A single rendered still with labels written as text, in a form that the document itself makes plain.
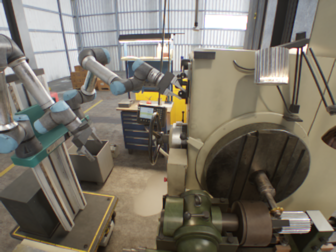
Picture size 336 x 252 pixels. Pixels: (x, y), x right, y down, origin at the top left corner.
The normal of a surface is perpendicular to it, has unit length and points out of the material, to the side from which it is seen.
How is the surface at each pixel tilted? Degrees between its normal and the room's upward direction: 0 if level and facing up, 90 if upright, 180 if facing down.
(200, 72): 90
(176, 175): 90
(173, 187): 90
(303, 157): 90
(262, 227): 47
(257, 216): 21
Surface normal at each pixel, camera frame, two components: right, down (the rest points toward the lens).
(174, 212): -0.03, -0.73
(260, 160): -0.10, 0.44
